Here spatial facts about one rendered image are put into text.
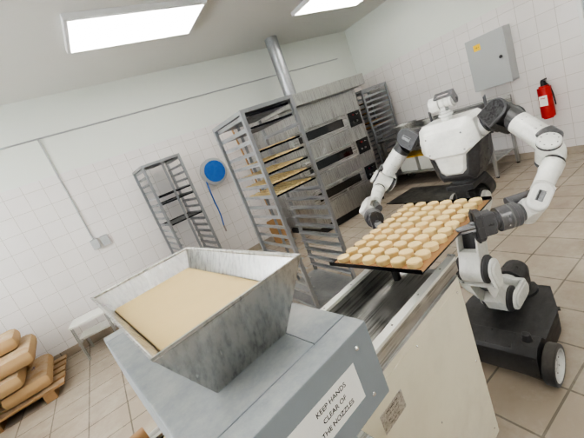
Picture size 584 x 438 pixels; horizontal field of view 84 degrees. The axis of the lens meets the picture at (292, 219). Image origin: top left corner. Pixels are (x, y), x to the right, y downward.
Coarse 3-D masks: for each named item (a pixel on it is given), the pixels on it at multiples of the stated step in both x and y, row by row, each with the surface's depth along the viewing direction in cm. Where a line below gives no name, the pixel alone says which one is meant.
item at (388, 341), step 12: (444, 264) 119; (456, 264) 122; (432, 276) 115; (444, 276) 116; (420, 288) 111; (432, 288) 111; (408, 300) 107; (420, 300) 106; (432, 300) 111; (408, 312) 101; (420, 312) 106; (396, 324) 98; (408, 324) 101; (384, 336) 95; (396, 336) 97; (384, 348) 93; (384, 360) 93
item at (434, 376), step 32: (384, 288) 130; (416, 288) 122; (448, 288) 116; (384, 320) 111; (448, 320) 115; (416, 352) 101; (448, 352) 114; (416, 384) 101; (448, 384) 113; (480, 384) 128; (384, 416) 90; (416, 416) 100; (448, 416) 112; (480, 416) 127
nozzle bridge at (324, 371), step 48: (288, 336) 62; (336, 336) 56; (144, 384) 64; (192, 384) 59; (240, 384) 54; (288, 384) 50; (336, 384) 53; (384, 384) 60; (192, 432) 48; (240, 432) 44; (288, 432) 46; (336, 432) 52
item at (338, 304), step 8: (368, 272) 135; (376, 272) 139; (384, 272) 142; (360, 280) 132; (368, 280) 135; (344, 288) 130; (352, 288) 129; (360, 288) 132; (336, 296) 126; (344, 296) 126; (352, 296) 129; (328, 304) 122; (336, 304) 123; (344, 304) 126; (336, 312) 123
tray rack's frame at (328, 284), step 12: (288, 96) 254; (252, 108) 239; (264, 108) 279; (228, 120) 255; (216, 132) 288; (264, 132) 312; (240, 192) 300; (252, 216) 307; (300, 228) 335; (288, 252) 330; (312, 276) 332; (324, 276) 322; (336, 276) 312; (348, 276) 303; (300, 288) 318; (324, 288) 300; (336, 288) 292; (300, 300) 295; (312, 300) 287; (324, 300) 279
